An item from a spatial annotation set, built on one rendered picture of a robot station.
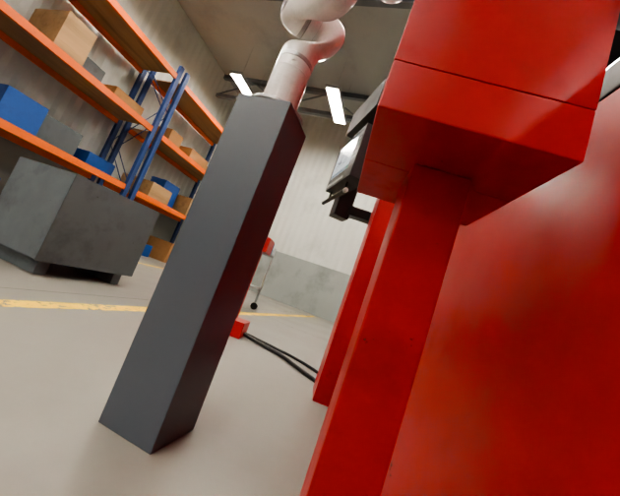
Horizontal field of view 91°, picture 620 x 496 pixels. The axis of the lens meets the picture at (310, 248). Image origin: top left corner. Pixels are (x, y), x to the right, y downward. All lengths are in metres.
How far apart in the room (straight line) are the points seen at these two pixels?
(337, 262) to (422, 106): 7.93
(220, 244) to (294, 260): 7.61
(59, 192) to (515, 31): 2.59
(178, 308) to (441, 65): 0.79
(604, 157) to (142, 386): 0.99
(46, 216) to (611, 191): 2.68
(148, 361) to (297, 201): 8.18
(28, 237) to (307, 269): 6.56
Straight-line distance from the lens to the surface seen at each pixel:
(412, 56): 0.31
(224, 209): 0.89
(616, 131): 0.47
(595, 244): 0.40
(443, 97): 0.29
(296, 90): 1.09
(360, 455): 0.32
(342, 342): 1.65
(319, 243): 8.37
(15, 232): 2.86
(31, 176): 2.94
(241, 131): 0.98
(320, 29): 1.24
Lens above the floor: 0.50
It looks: 8 degrees up
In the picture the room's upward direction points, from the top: 20 degrees clockwise
